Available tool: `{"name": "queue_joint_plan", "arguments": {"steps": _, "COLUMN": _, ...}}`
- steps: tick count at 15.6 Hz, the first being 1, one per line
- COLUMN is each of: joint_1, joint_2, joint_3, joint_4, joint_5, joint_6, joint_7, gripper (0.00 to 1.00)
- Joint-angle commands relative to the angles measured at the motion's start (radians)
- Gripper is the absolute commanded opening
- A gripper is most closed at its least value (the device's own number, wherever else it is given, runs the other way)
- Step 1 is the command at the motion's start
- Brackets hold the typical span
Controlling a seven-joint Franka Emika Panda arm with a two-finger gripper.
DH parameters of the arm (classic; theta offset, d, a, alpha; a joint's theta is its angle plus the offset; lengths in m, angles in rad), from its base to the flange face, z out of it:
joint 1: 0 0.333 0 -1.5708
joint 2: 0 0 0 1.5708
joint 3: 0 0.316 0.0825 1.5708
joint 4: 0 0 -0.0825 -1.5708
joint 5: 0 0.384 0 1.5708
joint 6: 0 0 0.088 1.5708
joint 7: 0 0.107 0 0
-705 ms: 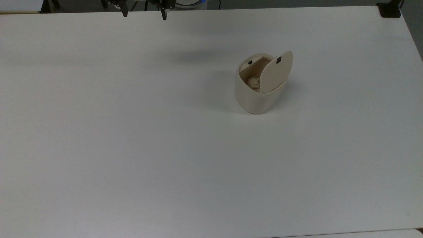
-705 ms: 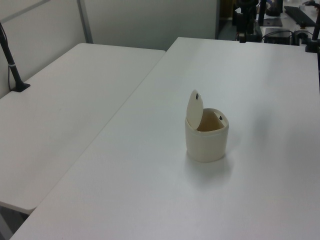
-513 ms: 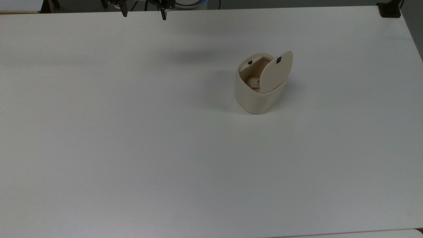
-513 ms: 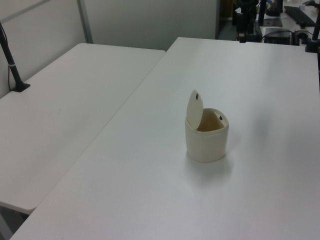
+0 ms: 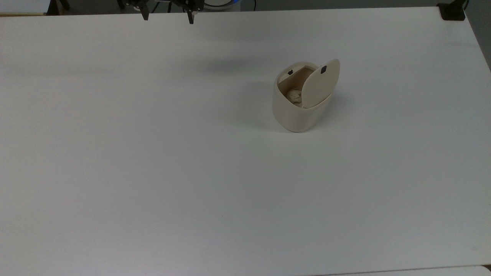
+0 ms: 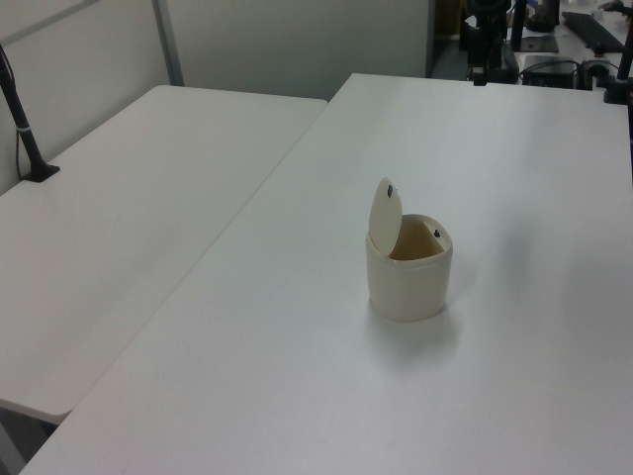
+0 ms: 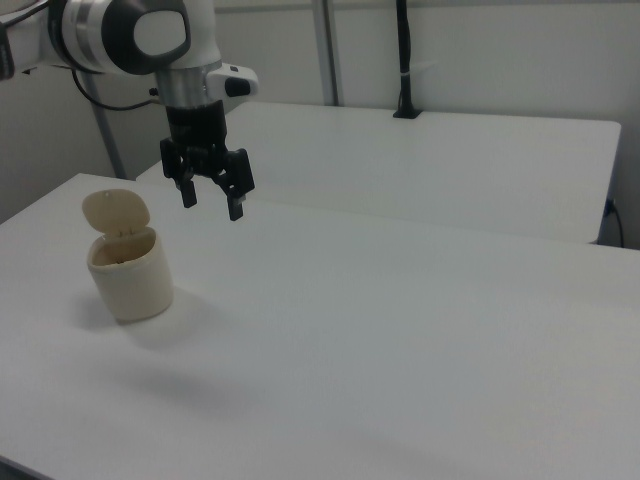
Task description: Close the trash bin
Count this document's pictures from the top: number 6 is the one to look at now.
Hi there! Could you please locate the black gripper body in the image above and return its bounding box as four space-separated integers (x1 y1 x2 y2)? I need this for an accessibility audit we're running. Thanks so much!
464 22 502 71

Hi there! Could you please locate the cream round bin lid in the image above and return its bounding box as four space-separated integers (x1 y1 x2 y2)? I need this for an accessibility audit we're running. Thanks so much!
369 175 404 259

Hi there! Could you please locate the cream plastic trash bin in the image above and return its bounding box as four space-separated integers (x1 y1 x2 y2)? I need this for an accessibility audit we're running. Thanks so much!
365 213 455 324

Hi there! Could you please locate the thin black upright pole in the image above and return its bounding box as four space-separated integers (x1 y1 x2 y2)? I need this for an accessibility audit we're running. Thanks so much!
510 0 526 53

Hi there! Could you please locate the black electronics box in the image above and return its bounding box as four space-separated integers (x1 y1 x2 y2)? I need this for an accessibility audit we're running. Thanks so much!
517 53 581 88

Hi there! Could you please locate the black keyboard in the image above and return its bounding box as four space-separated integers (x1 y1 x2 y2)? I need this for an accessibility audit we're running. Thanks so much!
562 10 626 51

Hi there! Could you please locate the black pole with table clamp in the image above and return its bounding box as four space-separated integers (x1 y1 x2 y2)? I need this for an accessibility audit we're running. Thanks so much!
601 27 633 105

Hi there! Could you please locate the black camera pole with base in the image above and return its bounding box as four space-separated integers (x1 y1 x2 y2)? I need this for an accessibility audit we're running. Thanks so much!
0 43 61 184

